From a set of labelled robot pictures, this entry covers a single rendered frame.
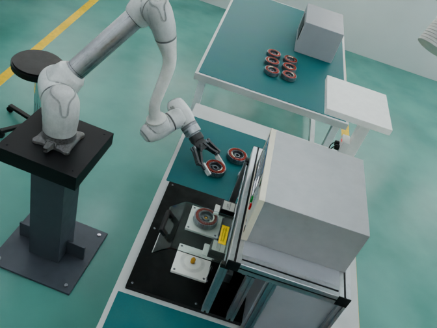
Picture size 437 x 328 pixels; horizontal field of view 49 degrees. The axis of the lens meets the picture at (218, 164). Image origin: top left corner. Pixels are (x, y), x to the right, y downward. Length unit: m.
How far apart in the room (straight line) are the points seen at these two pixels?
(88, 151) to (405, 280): 2.37
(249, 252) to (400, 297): 2.01
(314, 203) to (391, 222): 2.42
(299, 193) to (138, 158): 2.11
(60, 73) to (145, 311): 1.15
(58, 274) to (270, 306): 1.41
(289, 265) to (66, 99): 1.19
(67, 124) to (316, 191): 1.15
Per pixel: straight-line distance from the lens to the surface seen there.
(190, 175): 2.45
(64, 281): 2.84
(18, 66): 3.39
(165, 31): 2.16
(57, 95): 2.21
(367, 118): 2.54
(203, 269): 2.03
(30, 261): 2.92
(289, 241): 1.71
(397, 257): 3.80
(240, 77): 3.41
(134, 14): 2.28
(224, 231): 1.80
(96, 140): 2.41
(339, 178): 1.84
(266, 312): 1.86
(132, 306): 1.91
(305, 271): 1.74
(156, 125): 2.40
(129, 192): 3.35
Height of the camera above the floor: 2.35
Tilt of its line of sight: 39 degrees down
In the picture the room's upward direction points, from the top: 19 degrees clockwise
